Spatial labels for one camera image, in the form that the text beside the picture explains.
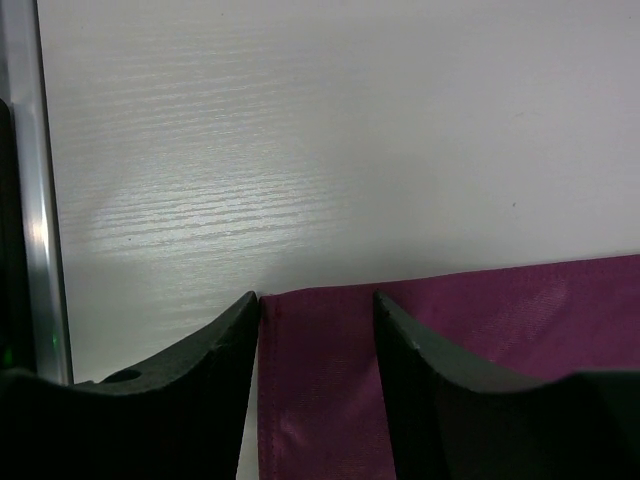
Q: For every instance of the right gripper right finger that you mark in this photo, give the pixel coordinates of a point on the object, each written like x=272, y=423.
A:
x=452, y=414

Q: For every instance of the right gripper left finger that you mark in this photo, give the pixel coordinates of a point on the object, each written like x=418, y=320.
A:
x=180, y=414

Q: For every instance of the purple satin napkin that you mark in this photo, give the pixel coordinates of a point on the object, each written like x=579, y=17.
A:
x=321, y=412

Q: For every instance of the aluminium front rail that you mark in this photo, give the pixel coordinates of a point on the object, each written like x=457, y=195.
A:
x=23, y=85

